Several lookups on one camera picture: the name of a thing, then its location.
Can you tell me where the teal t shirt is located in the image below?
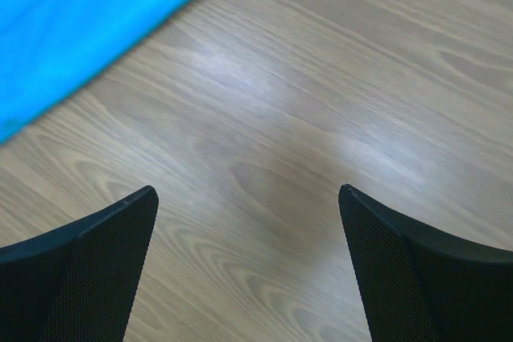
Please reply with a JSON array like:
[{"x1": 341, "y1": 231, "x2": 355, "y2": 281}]
[{"x1": 1, "y1": 0, "x2": 189, "y2": 140}]

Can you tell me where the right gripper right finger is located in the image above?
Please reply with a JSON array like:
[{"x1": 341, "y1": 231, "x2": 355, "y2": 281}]
[{"x1": 338, "y1": 184, "x2": 512, "y2": 341}]

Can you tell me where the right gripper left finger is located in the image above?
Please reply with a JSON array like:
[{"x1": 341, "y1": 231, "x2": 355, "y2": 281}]
[{"x1": 1, "y1": 186, "x2": 159, "y2": 341}]

